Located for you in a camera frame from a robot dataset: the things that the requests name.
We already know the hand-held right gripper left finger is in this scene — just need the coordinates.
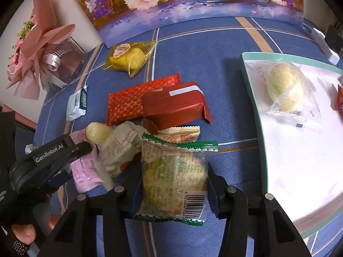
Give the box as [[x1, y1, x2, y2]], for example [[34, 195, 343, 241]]
[[40, 154, 143, 257]]

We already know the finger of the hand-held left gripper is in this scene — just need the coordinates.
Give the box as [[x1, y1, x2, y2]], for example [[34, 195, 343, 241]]
[[68, 139, 93, 164], [50, 166, 74, 194]]

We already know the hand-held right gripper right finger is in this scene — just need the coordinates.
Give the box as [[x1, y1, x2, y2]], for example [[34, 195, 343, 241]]
[[208, 163, 308, 257]]

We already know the pale yellow jelly cup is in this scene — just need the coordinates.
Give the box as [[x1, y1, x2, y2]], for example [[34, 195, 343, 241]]
[[85, 122, 113, 144]]

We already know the pink snack packet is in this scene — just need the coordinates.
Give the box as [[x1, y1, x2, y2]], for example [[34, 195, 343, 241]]
[[70, 131, 108, 194]]

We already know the beige paper snack packet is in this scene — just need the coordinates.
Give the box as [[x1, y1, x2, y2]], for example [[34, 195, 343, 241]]
[[96, 121, 146, 188]]

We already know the green-edged clear cracker packet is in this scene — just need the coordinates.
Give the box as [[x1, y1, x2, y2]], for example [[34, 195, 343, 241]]
[[134, 132, 219, 224]]

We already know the cream and orange snack packet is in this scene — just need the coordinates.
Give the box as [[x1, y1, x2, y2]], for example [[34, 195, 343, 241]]
[[158, 126, 201, 143]]

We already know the white tray with green rim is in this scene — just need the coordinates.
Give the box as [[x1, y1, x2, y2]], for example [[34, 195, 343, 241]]
[[240, 52, 343, 239]]

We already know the person's left hand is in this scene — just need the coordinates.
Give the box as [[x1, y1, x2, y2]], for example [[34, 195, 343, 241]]
[[0, 192, 59, 257]]

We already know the small green white packet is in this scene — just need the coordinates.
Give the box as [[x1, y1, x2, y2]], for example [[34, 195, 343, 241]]
[[65, 85, 89, 121]]

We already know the red patterned snack packet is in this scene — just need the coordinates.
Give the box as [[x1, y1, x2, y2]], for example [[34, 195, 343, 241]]
[[107, 73, 181, 127]]

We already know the dark red boxed snack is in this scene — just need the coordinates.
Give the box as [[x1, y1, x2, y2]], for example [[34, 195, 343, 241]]
[[141, 81, 212, 135]]

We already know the yellow cake packet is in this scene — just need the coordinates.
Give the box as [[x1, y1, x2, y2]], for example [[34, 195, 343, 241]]
[[104, 41, 159, 78]]

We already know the blue plaid tablecloth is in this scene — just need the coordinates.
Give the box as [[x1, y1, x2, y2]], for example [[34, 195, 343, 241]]
[[33, 16, 343, 257]]

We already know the pink flower bouquet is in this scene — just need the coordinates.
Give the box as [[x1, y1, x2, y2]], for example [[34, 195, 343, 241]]
[[5, 0, 88, 101]]

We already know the clear packet with pale pastry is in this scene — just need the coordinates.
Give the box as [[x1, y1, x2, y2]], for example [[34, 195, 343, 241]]
[[253, 60, 322, 128]]

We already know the small red snack packet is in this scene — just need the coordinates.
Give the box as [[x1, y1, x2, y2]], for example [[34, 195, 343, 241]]
[[336, 84, 343, 112]]

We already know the floral painting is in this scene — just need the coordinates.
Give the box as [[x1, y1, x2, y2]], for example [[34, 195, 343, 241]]
[[65, 0, 305, 49]]

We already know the white power strip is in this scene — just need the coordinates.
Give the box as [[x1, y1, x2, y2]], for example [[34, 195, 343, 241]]
[[310, 27, 340, 65]]

